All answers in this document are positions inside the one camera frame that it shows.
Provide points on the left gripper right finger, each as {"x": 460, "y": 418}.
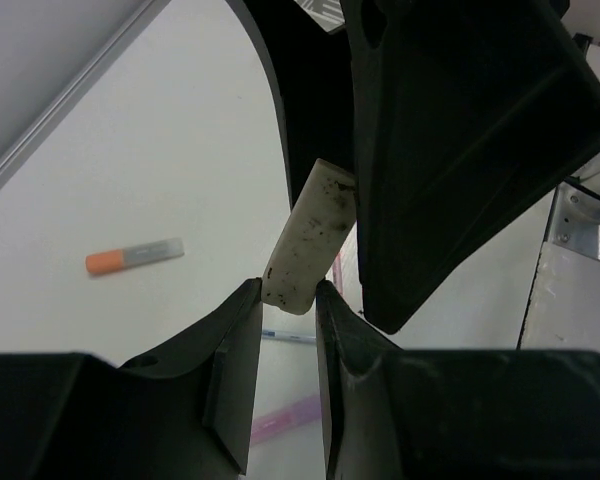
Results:
{"x": 390, "y": 413}

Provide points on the red orange pen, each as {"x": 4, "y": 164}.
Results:
{"x": 337, "y": 277}

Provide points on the purple highlighter marker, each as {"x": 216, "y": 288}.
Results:
{"x": 301, "y": 412}

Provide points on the blue white pen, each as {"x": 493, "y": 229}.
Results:
{"x": 288, "y": 337}

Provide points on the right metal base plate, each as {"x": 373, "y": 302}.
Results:
{"x": 574, "y": 221}

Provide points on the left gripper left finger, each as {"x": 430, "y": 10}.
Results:
{"x": 181, "y": 410}

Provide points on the orange cap clear tube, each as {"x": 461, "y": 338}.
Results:
{"x": 131, "y": 257}

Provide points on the white slotted container far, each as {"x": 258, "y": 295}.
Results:
{"x": 328, "y": 14}

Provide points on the aluminium frame rail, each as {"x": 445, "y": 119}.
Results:
{"x": 51, "y": 53}

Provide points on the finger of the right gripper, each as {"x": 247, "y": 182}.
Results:
{"x": 309, "y": 73}
{"x": 466, "y": 113}

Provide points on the white eraser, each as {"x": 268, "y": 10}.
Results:
{"x": 312, "y": 237}

